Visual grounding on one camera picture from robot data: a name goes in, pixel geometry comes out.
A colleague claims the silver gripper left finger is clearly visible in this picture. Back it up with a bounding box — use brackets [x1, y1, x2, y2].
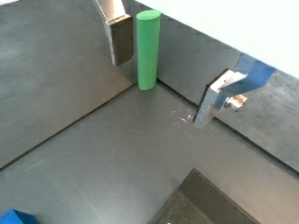
[93, 0, 134, 67]

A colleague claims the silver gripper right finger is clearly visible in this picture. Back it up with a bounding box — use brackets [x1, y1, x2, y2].
[193, 53, 277, 128]

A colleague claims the green oval cylinder peg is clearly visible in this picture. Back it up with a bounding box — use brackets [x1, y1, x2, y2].
[135, 10, 162, 90]

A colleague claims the blue foam shape board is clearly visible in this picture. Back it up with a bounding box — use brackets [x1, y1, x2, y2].
[0, 209, 41, 224]

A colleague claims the black curved holder stand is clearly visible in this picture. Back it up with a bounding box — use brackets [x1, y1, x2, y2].
[149, 168, 261, 224]

